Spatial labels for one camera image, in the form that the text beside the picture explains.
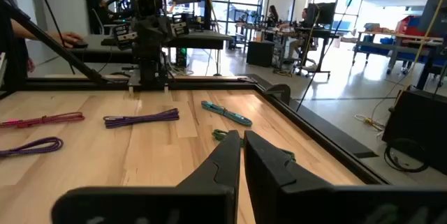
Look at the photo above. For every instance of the black aluminium table frame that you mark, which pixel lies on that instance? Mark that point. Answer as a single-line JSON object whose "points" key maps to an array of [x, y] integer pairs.
{"points": [[209, 85]]}

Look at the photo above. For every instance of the dark grey desk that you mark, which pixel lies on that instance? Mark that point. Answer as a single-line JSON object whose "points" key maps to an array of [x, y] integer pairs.
{"points": [[195, 39]]}

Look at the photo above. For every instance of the wooden top workbench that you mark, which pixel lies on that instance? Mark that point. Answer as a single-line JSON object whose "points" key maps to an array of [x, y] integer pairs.
{"points": [[398, 37]]}

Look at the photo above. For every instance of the black computer mouse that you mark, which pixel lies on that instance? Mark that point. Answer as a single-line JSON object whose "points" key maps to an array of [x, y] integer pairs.
{"points": [[81, 45]]}

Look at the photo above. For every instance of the black table clamp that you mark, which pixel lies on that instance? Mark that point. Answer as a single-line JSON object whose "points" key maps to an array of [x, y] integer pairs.
{"points": [[281, 93]]}

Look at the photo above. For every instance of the person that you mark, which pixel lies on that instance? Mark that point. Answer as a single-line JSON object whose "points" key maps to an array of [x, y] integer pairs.
{"points": [[303, 25], [272, 18], [10, 53]]}

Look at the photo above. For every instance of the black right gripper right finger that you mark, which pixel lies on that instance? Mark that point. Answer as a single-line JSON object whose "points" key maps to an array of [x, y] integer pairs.
{"points": [[279, 199]]}

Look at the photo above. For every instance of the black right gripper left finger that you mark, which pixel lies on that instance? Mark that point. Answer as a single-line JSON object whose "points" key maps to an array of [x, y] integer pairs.
{"points": [[195, 203]]}

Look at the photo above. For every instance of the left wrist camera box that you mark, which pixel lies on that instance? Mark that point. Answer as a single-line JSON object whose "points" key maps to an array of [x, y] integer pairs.
{"points": [[146, 4]]}

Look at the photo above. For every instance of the black cabinet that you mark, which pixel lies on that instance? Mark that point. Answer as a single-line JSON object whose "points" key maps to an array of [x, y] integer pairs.
{"points": [[260, 53]]}

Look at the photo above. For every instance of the person's hand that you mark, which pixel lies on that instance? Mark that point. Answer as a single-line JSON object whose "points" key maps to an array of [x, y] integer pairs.
{"points": [[68, 38]]}

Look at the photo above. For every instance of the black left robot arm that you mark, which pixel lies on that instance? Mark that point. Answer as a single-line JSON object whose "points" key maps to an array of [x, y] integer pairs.
{"points": [[148, 68]]}

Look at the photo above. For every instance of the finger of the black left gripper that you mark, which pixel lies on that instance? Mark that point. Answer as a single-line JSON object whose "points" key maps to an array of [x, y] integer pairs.
{"points": [[179, 27], [124, 36]]}

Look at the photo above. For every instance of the red storage bin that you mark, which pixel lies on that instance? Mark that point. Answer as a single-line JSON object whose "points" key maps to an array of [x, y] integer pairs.
{"points": [[410, 25]]}

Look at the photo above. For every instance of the person's forearm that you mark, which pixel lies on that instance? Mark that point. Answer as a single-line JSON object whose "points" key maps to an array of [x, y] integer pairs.
{"points": [[28, 30]]}

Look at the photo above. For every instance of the black office desk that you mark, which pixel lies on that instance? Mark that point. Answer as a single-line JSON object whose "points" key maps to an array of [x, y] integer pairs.
{"points": [[317, 33]]}

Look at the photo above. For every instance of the large black box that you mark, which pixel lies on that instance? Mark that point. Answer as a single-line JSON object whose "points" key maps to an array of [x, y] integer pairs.
{"points": [[419, 123]]}

